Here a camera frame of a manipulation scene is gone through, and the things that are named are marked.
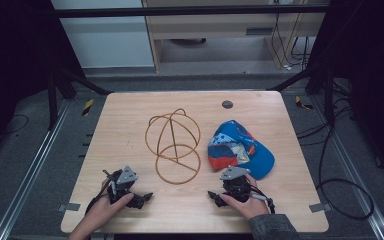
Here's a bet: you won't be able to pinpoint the black metal frame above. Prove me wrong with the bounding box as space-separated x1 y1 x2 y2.
44 3 336 132

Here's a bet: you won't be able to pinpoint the black looped floor cable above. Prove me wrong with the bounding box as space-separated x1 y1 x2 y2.
315 126 376 221

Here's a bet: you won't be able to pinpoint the light wooden desk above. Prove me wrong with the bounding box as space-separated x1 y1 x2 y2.
141 0 332 73

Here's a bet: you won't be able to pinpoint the left hand-held gripper cable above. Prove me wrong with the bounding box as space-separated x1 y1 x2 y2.
84 179 112 215

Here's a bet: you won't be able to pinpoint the person's left hand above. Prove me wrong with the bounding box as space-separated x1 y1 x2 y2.
82 178 135 232

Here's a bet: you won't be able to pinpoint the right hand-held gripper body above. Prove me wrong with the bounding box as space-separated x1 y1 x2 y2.
219 166 253 204

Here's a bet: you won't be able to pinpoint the yellow black hazard tape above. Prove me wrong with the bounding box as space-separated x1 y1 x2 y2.
294 95 314 111
81 98 95 117

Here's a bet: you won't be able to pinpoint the orange wire hat rack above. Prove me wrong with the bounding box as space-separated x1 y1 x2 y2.
144 107 202 186

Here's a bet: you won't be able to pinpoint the wooden table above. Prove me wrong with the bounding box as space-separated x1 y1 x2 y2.
60 90 330 234

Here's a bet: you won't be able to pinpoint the person's right hand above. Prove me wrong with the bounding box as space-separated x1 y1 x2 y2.
219 173 271 221

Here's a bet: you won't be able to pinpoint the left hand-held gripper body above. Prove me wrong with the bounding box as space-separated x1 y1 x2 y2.
102 165 139 205

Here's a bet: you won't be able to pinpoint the grey metal table bracket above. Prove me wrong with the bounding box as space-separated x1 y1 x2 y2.
57 202 81 213
308 202 333 214

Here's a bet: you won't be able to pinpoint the blue baseball cap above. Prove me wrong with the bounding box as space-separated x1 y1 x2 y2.
207 119 276 181

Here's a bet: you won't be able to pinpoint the thin black floor cable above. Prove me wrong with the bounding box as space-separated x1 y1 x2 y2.
0 113 30 137

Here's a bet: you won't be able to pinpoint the right hand-held gripper cable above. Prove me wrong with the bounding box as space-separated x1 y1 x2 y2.
249 185 277 215

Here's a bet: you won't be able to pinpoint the white cabinet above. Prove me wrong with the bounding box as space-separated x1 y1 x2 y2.
50 0 156 70

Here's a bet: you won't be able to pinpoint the aluminium floor rail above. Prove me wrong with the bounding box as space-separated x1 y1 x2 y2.
311 95 384 240
0 99 73 240

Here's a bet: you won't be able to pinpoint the hand-held gripper cable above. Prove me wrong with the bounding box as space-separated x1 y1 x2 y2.
84 179 112 215
249 185 277 215

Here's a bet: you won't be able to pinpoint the black hanging desk cables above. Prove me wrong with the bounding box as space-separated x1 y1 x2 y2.
270 0 312 72

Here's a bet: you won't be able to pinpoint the black curtain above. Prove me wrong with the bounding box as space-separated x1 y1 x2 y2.
306 0 384 186
0 0 85 163

